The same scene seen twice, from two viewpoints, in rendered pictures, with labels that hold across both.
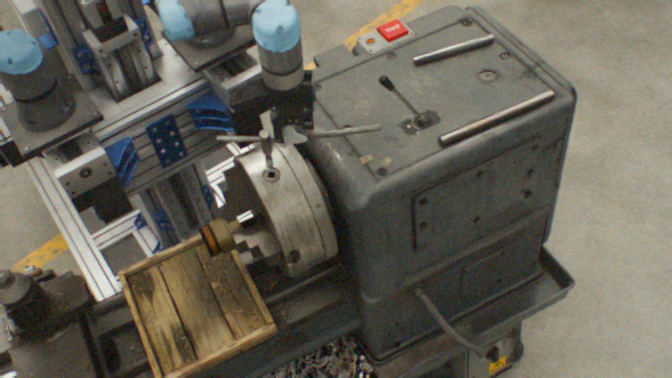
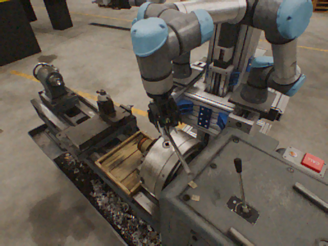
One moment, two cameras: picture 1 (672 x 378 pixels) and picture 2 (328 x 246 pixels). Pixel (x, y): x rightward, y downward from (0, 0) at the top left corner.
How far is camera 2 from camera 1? 1.03 m
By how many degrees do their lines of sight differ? 41
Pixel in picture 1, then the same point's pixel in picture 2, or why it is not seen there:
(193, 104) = (221, 113)
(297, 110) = (154, 112)
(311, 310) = (146, 207)
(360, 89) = (248, 162)
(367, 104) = not seen: hidden behind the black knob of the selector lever
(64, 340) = (102, 125)
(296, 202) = (158, 163)
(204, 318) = (129, 165)
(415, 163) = (202, 218)
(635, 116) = not seen: outside the picture
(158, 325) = (122, 152)
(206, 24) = not seen: hidden behind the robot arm
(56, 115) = (176, 73)
